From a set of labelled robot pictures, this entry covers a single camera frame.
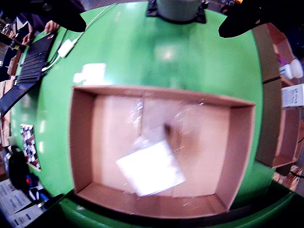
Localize white scribbled paper cutout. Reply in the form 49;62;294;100
72;62;107;86

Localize white printed paper sheets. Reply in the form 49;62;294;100
0;179;45;228

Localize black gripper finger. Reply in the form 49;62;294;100
30;0;87;33
218;0;304;38

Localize shallow cardboard tray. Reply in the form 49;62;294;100
68;85;257;219

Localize white bottle with round cap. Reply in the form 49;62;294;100
278;58;304;79

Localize black white patterned card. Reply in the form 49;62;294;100
19;123;41;171

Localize person's left hand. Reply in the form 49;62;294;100
44;20;60;34

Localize cardboard box with divider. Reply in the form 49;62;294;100
253;22;304;170

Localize person's right hand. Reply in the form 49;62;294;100
21;30;37;46

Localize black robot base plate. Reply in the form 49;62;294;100
145;0;207;24

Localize white cable with charger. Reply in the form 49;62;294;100
41;2;117;72

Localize black laptop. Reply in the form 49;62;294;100
0;32;58;117

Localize white carton with cow print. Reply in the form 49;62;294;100
281;83;304;109

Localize tall white carton box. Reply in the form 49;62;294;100
115;125;187;198

